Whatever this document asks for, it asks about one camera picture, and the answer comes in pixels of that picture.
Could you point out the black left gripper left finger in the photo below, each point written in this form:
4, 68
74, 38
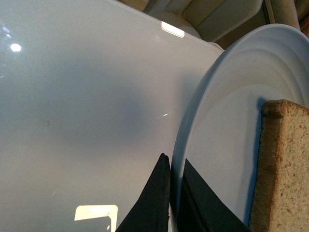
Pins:
151, 211

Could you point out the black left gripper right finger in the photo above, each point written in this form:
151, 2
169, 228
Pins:
201, 210

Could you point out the light blue round plate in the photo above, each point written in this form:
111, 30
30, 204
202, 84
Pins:
220, 130

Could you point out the slice of brown bread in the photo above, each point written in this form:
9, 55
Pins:
281, 193

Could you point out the beige chair left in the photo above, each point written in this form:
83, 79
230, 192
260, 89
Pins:
219, 21

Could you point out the beige chair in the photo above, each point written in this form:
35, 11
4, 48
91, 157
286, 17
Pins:
219, 21
288, 12

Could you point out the beige chair right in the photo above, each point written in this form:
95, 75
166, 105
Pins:
288, 12

